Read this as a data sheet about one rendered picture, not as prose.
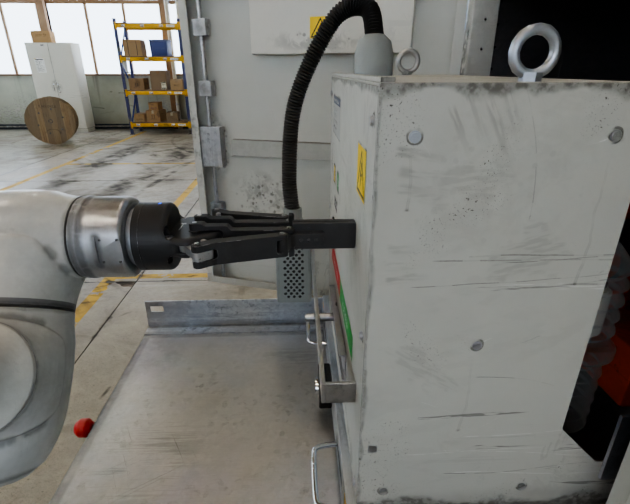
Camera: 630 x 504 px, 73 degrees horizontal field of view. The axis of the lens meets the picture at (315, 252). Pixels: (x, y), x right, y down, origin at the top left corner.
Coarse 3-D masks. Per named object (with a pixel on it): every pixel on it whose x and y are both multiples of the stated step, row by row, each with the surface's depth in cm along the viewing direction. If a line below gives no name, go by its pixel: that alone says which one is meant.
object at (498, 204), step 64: (384, 128) 34; (448, 128) 34; (512, 128) 34; (576, 128) 34; (384, 192) 36; (448, 192) 36; (512, 192) 36; (576, 192) 36; (384, 256) 38; (448, 256) 38; (512, 256) 38; (576, 256) 39; (384, 320) 41; (448, 320) 41; (512, 320) 41; (576, 320) 41; (384, 384) 44; (448, 384) 44; (512, 384) 44; (384, 448) 47; (448, 448) 48; (512, 448) 48; (576, 448) 48
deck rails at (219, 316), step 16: (160, 304) 98; (176, 304) 98; (192, 304) 98; (208, 304) 98; (224, 304) 98; (240, 304) 98; (256, 304) 99; (272, 304) 99; (288, 304) 99; (304, 304) 99; (320, 304) 99; (160, 320) 99; (176, 320) 99; (192, 320) 100; (208, 320) 100; (224, 320) 100; (240, 320) 100; (256, 320) 100; (272, 320) 100; (288, 320) 101; (304, 320) 101
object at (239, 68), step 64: (192, 0) 97; (256, 0) 91; (320, 0) 88; (384, 0) 85; (448, 0) 84; (192, 64) 103; (256, 64) 99; (320, 64) 95; (448, 64) 88; (192, 128) 106; (256, 128) 105; (320, 128) 101; (256, 192) 111; (320, 192) 107; (320, 256) 113
